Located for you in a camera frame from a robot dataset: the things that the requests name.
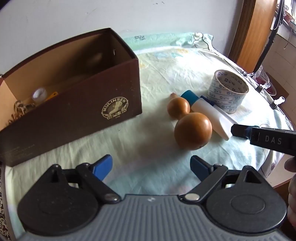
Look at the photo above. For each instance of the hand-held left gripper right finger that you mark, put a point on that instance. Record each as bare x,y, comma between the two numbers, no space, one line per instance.
198,166

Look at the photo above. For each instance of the black binder clip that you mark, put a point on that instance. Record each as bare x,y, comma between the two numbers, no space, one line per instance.
262,87
277,102

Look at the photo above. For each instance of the person's right hand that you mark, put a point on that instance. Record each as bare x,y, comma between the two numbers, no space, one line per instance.
291,185

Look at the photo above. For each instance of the white bottle with blue cap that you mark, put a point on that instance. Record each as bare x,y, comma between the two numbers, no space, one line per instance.
208,113

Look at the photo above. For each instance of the black pole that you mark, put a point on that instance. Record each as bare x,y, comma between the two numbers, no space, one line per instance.
269,39

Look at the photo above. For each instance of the items inside box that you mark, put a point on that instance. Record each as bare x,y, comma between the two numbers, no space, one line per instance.
22,109

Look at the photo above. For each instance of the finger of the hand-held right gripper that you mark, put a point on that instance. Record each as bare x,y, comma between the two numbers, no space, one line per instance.
240,131

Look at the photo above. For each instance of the dark patterned cloth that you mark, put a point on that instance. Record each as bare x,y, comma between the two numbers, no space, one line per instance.
4,208

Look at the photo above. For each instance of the red basin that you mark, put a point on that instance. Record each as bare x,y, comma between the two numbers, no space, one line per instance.
269,84

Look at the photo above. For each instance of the printed white tape roll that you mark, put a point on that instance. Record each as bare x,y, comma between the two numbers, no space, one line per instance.
225,99

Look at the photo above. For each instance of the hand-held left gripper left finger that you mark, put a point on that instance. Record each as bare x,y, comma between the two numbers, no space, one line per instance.
103,166

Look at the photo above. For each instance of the yellow plastic item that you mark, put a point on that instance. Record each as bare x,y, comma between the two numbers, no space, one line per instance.
52,96

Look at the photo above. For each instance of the brown wooden gourd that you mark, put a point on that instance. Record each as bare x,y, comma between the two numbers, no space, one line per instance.
193,131

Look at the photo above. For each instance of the white marker with blue cap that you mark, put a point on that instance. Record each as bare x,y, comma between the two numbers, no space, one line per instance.
227,117

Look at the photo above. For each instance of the brown cardboard box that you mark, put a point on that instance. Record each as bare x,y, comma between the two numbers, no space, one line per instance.
76,111

